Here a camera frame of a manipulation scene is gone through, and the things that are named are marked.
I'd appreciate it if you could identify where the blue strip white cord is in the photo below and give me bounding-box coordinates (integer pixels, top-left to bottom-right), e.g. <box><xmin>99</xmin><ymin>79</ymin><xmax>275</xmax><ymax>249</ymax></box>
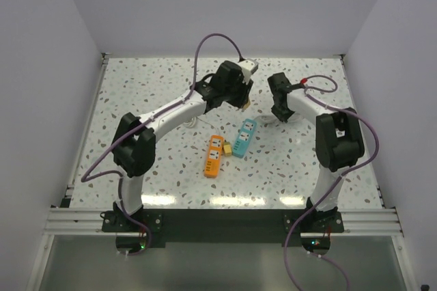
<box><xmin>255</xmin><ymin>114</ymin><xmax>301</xmax><ymax>126</ymax></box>

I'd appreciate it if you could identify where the blue power strip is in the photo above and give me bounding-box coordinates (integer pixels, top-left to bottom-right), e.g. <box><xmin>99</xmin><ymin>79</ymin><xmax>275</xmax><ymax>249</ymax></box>
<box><xmin>232</xmin><ymin>119</ymin><xmax>257</xmax><ymax>158</ymax></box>

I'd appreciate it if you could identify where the yellow plug adapter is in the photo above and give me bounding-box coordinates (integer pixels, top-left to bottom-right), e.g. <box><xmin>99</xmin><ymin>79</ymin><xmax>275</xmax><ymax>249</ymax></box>
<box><xmin>241</xmin><ymin>99</ymin><xmax>251</xmax><ymax>111</ymax></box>

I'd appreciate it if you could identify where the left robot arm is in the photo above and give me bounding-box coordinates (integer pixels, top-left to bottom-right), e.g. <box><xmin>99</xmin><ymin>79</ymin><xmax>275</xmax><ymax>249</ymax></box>
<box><xmin>111</xmin><ymin>59</ymin><xmax>258</xmax><ymax>231</ymax></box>

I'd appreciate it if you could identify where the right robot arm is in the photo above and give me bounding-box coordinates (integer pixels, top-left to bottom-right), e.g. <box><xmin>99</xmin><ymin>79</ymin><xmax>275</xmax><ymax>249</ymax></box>
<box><xmin>268</xmin><ymin>72</ymin><xmax>365</xmax><ymax>232</ymax></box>

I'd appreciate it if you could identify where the yellow plug on table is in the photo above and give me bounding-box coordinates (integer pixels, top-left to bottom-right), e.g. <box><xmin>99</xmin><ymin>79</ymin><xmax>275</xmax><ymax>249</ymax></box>
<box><xmin>223</xmin><ymin>141</ymin><xmax>232</xmax><ymax>156</ymax></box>

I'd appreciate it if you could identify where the orange power strip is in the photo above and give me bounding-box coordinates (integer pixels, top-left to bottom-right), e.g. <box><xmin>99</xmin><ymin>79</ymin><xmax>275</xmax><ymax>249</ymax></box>
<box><xmin>203</xmin><ymin>135</ymin><xmax>224</xmax><ymax>178</ymax></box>

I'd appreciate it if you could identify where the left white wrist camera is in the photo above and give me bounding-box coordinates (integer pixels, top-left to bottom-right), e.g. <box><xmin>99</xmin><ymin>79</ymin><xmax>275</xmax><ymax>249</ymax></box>
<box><xmin>238</xmin><ymin>59</ymin><xmax>259</xmax><ymax>79</ymax></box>

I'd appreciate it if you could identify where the orange strip white cord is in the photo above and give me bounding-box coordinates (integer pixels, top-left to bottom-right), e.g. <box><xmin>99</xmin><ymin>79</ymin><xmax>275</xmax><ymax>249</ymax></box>
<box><xmin>182</xmin><ymin>115</ymin><xmax>223</xmax><ymax>135</ymax></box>

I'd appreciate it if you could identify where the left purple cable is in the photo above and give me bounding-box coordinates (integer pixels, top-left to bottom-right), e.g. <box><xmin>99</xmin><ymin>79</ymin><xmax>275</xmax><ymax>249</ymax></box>
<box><xmin>81</xmin><ymin>33</ymin><xmax>246</xmax><ymax>256</ymax></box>

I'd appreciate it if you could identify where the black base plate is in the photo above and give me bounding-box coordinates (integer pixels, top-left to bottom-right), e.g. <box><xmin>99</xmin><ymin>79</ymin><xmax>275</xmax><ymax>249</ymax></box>
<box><xmin>100</xmin><ymin>208</ymin><xmax>345</xmax><ymax>251</ymax></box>

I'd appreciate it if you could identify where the aluminium rail frame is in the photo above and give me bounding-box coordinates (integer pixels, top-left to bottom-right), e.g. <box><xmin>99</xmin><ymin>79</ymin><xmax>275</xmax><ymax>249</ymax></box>
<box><xmin>42</xmin><ymin>52</ymin><xmax>405</xmax><ymax>237</ymax></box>

